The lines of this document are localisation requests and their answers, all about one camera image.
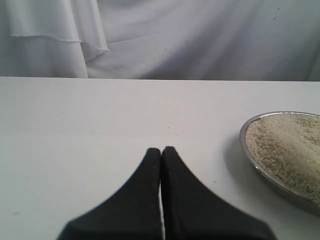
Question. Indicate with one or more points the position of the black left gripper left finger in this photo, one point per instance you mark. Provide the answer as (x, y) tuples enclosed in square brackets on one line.
[(131, 213)]

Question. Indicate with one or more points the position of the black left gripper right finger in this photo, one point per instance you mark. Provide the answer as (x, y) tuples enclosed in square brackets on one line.
[(193, 212)]

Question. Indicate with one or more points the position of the metal plate of rice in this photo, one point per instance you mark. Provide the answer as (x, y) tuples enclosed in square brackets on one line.
[(284, 149)]

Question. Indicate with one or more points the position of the white backdrop curtain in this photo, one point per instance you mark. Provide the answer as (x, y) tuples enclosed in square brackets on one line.
[(259, 40)]

